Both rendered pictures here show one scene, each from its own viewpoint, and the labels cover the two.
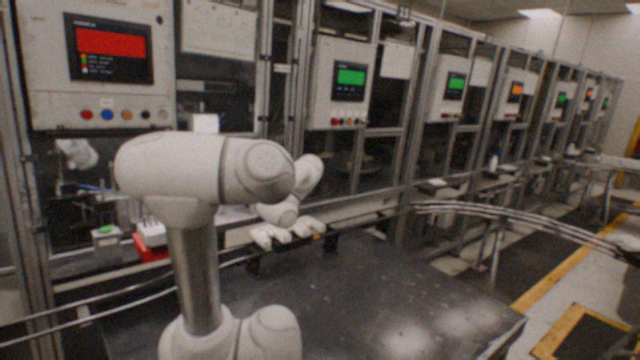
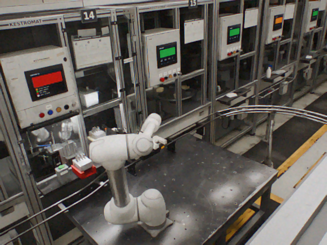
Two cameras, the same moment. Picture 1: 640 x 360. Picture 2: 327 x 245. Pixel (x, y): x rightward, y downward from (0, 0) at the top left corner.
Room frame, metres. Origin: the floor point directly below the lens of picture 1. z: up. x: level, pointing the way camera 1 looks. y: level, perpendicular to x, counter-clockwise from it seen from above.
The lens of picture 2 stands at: (-0.59, 0.02, 2.15)
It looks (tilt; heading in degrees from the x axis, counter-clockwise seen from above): 25 degrees down; 359
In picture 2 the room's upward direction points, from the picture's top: 4 degrees counter-clockwise
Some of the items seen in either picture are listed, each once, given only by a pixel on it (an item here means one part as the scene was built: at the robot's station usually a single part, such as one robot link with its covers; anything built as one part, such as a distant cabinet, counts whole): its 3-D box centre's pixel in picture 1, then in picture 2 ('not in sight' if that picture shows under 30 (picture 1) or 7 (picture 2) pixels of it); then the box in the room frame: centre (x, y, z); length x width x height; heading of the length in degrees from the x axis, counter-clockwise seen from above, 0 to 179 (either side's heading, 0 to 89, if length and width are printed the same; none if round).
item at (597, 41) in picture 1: (534, 95); not in sight; (8.20, -4.69, 1.65); 3.78 x 0.08 x 3.30; 41
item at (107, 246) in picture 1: (107, 244); (62, 173); (1.08, 0.73, 0.97); 0.08 x 0.08 x 0.12; 41
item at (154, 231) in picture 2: not in sight; (156, 219); (0.84, 0.07, 0.71); 0.22 x 0.18 x 0.06; 131
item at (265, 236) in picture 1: (288, 235); (147, 148); (1.55, 0.13, 0.84); 0.36 x 0.14 x 0.10; 131
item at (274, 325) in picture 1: (271, 344); (152, 205); (0.82, 0.09, 0.85); 0.18 x 0.16 x 0.22; 95
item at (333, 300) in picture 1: (325, 314); (173, 187); (1.22, -0.08, 0.66); 1.50 x 1.06 x 0.04; 131
